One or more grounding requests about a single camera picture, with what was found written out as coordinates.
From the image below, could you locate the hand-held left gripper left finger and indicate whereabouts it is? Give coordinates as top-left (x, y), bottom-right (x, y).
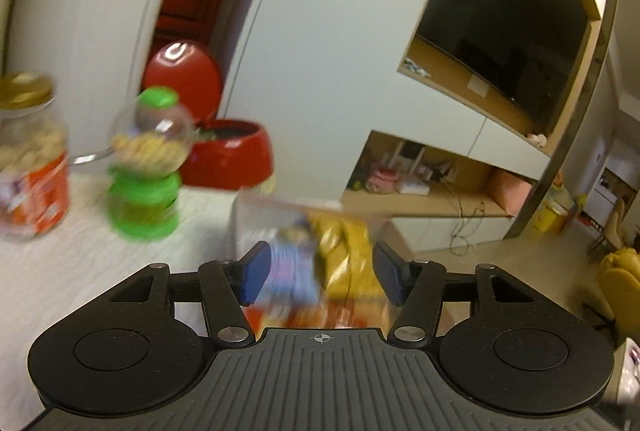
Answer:
top-left (110, 240), bottom-right (273, 347)

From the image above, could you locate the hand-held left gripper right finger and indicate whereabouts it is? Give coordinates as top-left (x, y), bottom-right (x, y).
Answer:
top-left (372, 239), bottom-right (534, 347)

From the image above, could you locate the blue snack packet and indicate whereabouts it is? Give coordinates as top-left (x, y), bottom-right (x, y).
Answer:
top-left (266, 217), bottom-right (322, 308)

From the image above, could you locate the yellow snack packet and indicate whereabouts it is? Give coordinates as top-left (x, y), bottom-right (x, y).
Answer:
top-left (306, 215), bottom-right (390, 313)

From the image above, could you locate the clear box of snack packets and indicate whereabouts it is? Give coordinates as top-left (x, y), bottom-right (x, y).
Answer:
top-left (229, 188), bottom-right (417, 331)

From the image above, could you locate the orange snack packet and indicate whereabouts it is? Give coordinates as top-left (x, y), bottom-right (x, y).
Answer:
top-left (286, 300), bottom-right (387, 330)

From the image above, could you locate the pink toy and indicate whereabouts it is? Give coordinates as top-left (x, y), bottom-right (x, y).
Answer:
top-left (366, 168), bottom-right (402, 193)

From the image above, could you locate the red bin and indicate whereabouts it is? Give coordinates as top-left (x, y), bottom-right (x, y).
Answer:
top-left (179, 118), bottom-right (276, 193)

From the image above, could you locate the wooden shelf niche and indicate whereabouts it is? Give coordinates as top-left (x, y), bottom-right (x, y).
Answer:
top-left (342, 129), bottom-right (545, 218)

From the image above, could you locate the pink cushion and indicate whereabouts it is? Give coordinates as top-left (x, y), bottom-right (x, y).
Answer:
top-left (486, 168), bottom-right (534, 215)

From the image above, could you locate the green candy dispenser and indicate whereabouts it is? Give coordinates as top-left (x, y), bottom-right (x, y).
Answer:
top-left (107, 86), bottom-right (196, 243)

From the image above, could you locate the yellow container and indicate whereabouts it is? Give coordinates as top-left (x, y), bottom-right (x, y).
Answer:
top-left (531, 200), bottom-right (572, 233)

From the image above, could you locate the white tablecloth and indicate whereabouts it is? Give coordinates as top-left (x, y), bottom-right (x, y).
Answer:
top-left (0, 172), bottom-right (283, 431)

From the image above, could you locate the red bin lid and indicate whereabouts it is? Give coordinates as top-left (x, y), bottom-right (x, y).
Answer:
top-left (143, 40), bottom-right (224, 133)

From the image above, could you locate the yellow chair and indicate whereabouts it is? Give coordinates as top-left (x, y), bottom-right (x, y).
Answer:
top-left (596, 247), bottom-right (640, 343)

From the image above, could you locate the glass jar with gold lid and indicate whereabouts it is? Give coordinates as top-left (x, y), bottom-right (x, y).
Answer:
top-left (0, 72), bottom-right (71, 243)

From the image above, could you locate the black television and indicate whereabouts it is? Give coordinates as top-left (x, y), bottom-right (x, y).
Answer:
top-left (414, 0), bottom-right (602, 128)

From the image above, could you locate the thin cable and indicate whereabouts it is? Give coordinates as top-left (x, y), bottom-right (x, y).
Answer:
top-left (449, 190), bottom-right (489, 258)

